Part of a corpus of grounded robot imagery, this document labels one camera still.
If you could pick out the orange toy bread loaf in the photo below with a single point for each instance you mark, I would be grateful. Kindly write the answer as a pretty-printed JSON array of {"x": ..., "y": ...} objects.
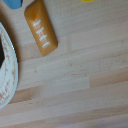
[{"x": 41, "y": 29}]

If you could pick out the white floral rimmed plate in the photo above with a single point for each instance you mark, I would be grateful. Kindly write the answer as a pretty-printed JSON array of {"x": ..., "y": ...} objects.
[{"x": 9, "y": 75}]

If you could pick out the yellow plastic object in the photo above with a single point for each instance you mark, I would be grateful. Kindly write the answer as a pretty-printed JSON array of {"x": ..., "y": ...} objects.
[{"x": 87, "y": 0}]

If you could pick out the blue plastic object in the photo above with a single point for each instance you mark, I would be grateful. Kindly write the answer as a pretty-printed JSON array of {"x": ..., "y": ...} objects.
[{"x": 13, "y": 3}]

